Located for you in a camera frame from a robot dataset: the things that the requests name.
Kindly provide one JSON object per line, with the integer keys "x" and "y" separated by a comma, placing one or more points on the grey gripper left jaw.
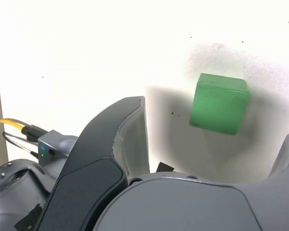
{"x": 86, "y": 168}

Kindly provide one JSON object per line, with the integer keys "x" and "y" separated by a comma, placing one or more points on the green cube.
{"x": 219, "y": 106}

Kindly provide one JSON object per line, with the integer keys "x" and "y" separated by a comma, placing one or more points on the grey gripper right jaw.
{"x": 195, "y": 207}

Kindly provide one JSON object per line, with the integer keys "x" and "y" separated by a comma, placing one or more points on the black tape strip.
{"x": 164, "y": 167}

